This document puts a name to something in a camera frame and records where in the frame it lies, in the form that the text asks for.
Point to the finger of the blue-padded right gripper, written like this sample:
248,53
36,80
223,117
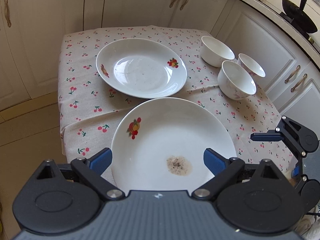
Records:
299,178
288,131

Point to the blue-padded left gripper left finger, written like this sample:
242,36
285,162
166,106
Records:
89,172

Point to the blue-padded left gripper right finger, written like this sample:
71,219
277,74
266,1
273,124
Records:
226,172

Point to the white fruit-print plate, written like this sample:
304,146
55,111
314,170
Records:
159,145
141,68

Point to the white floral bowl front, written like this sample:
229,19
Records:
235,82

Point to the white floral bowl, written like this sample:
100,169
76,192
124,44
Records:
235,82
250,65

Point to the cream kitchen base cabinets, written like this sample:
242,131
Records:
32,32

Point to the cherry print tablecloth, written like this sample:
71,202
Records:
90,110

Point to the black wok on stove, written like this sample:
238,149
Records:
296,15

